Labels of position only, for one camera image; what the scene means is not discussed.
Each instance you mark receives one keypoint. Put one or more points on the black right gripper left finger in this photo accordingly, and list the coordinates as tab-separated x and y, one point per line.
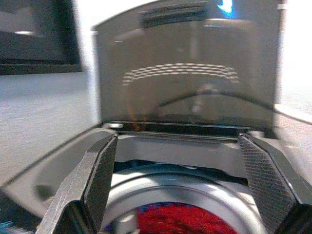
97	175

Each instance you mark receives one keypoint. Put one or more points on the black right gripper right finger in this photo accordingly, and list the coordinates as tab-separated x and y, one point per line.
265	175

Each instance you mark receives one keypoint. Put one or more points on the tinted transparent washer lid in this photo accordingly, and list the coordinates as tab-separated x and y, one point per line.
190	48

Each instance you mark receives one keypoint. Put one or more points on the grey top-load washing machine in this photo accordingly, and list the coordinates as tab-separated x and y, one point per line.
170	151

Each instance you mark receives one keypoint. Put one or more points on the black framed dark panel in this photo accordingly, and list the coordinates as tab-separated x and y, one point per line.
36	36

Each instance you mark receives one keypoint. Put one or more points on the red cloth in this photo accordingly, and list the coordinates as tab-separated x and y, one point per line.
185	219

